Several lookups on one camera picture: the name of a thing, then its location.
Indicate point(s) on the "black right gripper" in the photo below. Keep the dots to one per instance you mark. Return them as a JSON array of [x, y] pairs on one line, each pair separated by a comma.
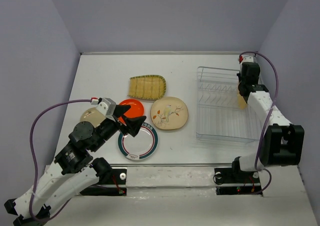
[[240, 77]]

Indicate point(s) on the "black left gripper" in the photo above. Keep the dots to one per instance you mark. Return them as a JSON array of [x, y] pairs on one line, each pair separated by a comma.
[[134, 124]]

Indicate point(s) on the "orange plate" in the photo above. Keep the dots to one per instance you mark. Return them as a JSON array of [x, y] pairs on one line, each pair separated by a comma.
[[136, 108]]

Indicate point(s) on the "green rimmed white plate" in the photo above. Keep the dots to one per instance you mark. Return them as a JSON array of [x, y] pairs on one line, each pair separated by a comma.
[[140, 147]]

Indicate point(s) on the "small beige plate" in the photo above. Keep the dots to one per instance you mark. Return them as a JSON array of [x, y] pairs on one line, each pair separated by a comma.
[[93, 116]]

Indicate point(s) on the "woven bamboo tray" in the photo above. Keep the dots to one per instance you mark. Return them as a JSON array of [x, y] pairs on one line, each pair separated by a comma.
[[147, 87]]

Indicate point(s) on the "beige bird plate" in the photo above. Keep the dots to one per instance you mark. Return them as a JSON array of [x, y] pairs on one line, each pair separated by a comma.
[[169, 113]]

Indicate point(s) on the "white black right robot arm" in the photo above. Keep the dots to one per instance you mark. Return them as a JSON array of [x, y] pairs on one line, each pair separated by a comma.
[[281, 141]]

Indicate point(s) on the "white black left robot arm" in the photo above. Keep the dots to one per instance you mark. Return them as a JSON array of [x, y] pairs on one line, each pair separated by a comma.
[[73, 168]]

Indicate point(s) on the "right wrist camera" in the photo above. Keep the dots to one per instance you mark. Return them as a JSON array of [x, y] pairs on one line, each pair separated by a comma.
[[245, 58]]

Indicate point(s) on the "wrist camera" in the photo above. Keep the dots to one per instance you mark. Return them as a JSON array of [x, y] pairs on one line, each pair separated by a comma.
[[106, 107], [245, 58]]

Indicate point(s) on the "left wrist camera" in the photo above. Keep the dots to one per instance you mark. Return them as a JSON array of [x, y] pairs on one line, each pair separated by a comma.
[[106, 107]]

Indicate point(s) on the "white wire dish rack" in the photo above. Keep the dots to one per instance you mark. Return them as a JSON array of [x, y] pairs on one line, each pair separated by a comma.
[[219, 116]]

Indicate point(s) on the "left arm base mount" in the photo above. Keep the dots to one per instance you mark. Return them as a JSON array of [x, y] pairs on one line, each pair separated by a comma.
[[114, 186]]

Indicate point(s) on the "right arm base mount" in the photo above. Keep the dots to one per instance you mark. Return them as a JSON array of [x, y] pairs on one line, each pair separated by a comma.
[[230, 183]]

